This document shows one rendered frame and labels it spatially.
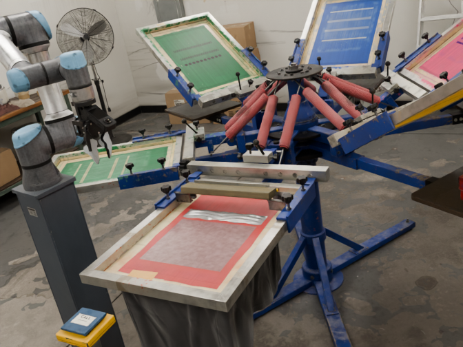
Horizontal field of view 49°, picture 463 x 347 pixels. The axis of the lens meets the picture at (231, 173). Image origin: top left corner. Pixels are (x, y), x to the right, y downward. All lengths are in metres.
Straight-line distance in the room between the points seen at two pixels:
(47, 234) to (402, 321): 1.85
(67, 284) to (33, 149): 0.58
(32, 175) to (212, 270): 0.81
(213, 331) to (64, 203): 0.80
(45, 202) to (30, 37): 0.62
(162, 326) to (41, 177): 0.74
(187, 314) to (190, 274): 0.15
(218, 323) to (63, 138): 0.93
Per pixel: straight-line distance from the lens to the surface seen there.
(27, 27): 2.10
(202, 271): 1.76
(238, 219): 2.02
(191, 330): 1.87
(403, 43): 5.96
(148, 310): 1.93
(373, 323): 2.95
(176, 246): 1.94
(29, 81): 1.75
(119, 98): 7.37
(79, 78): 1.68
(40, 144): 2.09
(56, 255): 2.21
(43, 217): 2.12
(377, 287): 3.19
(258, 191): 1.99
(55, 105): 2.12
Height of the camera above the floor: 1.91
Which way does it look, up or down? 23 degrees down
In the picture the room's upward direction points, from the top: 10 degrees counter-clockwise
